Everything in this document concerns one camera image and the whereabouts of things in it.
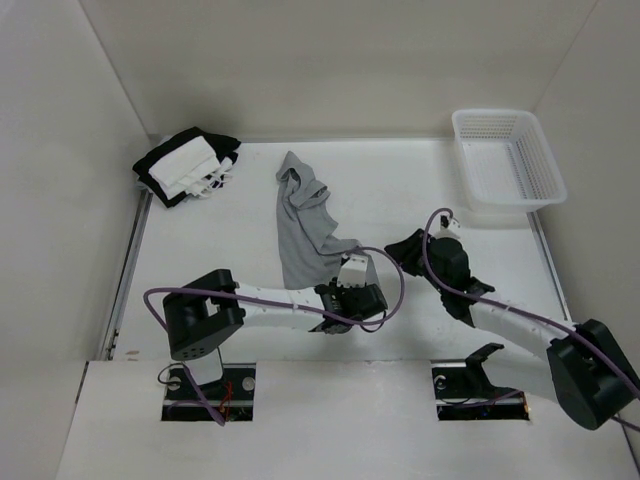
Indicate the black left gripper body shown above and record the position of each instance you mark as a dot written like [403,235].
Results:
[340,290]

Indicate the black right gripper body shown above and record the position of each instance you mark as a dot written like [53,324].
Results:
[429,251]

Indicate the grey tank top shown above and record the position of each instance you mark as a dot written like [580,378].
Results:
[309,251]

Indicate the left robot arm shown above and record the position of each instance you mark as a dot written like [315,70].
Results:
[205,313]

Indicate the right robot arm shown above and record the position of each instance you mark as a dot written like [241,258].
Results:
[579,366]

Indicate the white plastic basket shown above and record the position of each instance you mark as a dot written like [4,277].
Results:
[505,161]

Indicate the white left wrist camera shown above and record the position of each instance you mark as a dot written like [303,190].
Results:
[353,271]

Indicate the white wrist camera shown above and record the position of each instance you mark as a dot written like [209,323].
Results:
[353,271]
[449,228]

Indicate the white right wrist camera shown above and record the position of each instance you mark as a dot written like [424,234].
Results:
[449,228]

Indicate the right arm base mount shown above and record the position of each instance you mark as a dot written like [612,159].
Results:
[463,391]

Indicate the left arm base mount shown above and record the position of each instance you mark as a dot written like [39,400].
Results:
[232,396]

